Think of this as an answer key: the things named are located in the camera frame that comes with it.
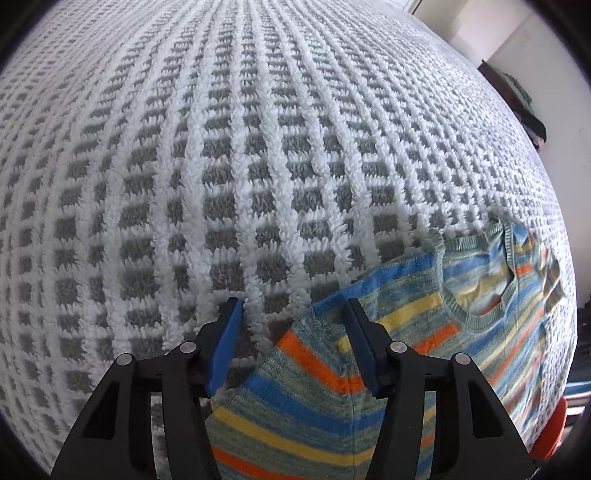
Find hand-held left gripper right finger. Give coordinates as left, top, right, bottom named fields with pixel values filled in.
left=346, top=298, right=539, bottom=480

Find striped knit sweater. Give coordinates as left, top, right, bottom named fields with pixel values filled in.
left=205, top=217, right=573, bottom=480

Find orange fleece blanket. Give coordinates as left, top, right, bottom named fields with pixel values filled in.
left=531, top=397, right=570, bottom=461

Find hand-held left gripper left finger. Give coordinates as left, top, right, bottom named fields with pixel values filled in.
left=50, top=298, right=244, bottom=480

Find white grey checked blanket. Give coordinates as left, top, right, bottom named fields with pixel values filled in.
left=0, top=0, right=578, bottom=476

